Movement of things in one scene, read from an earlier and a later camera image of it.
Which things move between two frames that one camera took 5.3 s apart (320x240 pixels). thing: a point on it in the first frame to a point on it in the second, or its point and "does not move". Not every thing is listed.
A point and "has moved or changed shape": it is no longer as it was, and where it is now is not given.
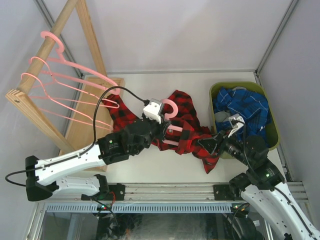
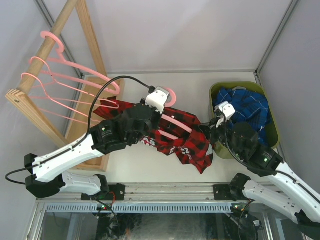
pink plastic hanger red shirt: x=169 y=116 has moved or changed shape
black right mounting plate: x=223 y=192 does not move
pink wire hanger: x=56 y=78 to x=104 y=102
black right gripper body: x=219 y=140 to x=215 y=133
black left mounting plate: x=117 y=191 does not move
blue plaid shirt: x=244 y=108 does not move
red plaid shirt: x=183 y=134 has moved or changed shape
